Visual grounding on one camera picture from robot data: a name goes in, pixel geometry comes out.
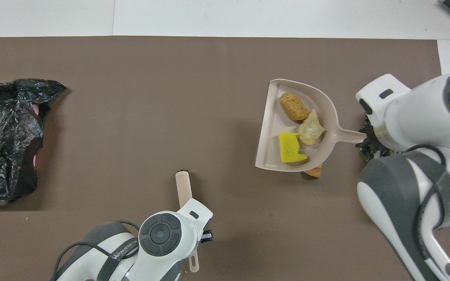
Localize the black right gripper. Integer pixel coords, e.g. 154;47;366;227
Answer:
356;117;391;162

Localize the beige hand brush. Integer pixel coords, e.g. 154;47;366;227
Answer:
175;170;201;273

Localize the pale bread chunk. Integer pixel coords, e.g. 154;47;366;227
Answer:
298;109;326;146

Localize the notched yellow sponge piece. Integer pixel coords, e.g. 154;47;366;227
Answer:
279;132;308;164

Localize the brown bread roll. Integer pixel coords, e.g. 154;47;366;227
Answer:
280;92;310;121

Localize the beige plastic dustpan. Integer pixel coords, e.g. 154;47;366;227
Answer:
255;79;367;172

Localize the pink bin under bag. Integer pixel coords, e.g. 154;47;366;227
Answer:
31;103;42;167

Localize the crumpled black trash bag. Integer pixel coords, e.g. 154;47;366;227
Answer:
0;79;68;205

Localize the brown table mat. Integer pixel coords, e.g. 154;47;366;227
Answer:
0;36;450;281

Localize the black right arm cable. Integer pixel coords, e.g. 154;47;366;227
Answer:
404;144;450;281

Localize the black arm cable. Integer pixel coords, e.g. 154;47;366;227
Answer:
53;221;141;281
404;144;450;281

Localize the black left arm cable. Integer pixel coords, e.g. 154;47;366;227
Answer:
53;221;141;281

